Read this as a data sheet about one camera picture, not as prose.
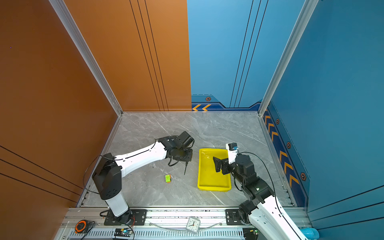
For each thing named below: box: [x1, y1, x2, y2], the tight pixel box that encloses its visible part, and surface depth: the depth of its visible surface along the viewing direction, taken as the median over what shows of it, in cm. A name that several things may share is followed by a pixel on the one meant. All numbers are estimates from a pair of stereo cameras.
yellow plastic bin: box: [197, 148, 232, 192], surface depth 87 cm
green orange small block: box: [165, 174, 172, 184], surface depth 86 cm
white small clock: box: [186, 217, 201, 234], surface depth 71 cm
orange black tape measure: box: [74, 219, 93, 234], surface depth 71 cm
